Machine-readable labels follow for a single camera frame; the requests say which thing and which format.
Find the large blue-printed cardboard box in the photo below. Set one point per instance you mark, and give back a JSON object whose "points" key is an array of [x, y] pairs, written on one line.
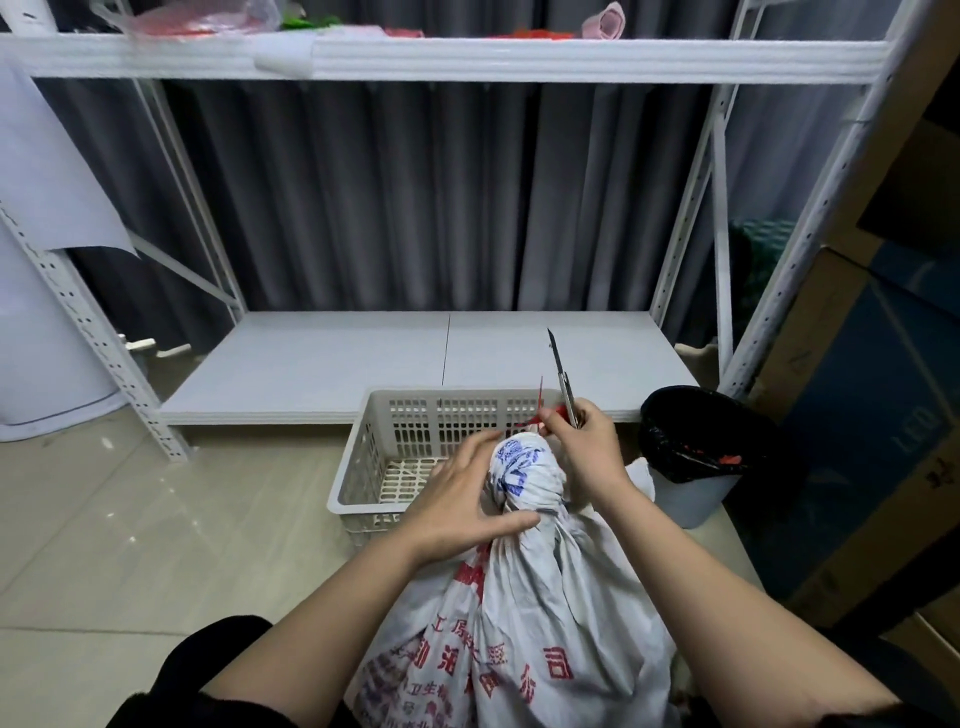
{"points": [[877, 420]]}

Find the white paper sheet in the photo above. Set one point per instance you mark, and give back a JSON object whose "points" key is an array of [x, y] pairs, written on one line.
{"points": [[52, 187]]}

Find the pile of red ties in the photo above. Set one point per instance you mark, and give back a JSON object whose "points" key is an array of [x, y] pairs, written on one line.
{"points": [[536, 34]]}

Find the grey trash bin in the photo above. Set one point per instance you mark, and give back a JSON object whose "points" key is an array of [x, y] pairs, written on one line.
{"points": [[690, 502]]}

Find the clear plastic bag red contents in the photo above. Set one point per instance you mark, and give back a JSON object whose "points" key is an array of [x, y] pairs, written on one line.
{"points": [[195, 22]]}

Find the green mesh bundle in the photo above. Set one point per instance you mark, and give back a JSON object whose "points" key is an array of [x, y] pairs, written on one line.
{"points": [[761, 262]]}

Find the red zip tie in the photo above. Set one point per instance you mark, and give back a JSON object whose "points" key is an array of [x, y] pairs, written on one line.
{"points": [[551, 412]]}

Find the person's right hand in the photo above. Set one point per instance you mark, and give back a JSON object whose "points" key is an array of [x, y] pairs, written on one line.
{"points": [[592, 457]]}

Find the cardboard box black number print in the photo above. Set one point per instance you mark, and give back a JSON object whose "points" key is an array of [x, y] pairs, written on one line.
{"points": [[937, 637]]}

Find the red scraps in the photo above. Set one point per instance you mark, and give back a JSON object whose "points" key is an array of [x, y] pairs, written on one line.
{"points": [[729, 459]]}

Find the white woven sack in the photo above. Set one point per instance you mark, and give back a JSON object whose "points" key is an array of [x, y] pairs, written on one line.
{"points": [[540, 585]]}

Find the small red packet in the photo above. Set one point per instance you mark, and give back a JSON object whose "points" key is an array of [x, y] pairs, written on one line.
{"points": [[403, 33]]}

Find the white plastic slotted basket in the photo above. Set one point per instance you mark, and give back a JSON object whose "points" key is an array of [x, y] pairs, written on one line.
{"points": [[360, 480]]}

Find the white cylindrical appliance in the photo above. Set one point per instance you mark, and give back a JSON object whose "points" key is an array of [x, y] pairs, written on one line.
{"points": [[37, 360]]}

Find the white tape strip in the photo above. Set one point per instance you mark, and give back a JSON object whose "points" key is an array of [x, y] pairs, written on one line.
{"points": [[283, 56]]}

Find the green item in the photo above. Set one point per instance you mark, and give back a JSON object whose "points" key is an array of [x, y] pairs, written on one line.
{"points": [[307, 22]]}

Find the small white plastic part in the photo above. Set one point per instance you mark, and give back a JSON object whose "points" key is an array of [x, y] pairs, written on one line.
{"points": [[174, 351]]}

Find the person's left forearm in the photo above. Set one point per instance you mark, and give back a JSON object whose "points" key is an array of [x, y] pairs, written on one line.
{"points": [[337, 645]]}

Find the person's left hand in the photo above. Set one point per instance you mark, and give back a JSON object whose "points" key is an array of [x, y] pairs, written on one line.
{"points": [[457, 510]]}

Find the grey curtain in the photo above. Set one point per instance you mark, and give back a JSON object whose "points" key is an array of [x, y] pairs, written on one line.
{"points": [[412, 210]]}

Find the person's right forearm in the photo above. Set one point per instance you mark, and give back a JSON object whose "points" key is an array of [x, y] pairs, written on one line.
{"points": [[735, 615]]}

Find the pink roll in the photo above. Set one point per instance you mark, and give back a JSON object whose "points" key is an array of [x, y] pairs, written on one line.
{"points": [[606, 24]]}

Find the white metal shelf rack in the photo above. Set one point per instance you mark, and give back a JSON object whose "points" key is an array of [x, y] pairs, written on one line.
{"points": [[315, 367]]}

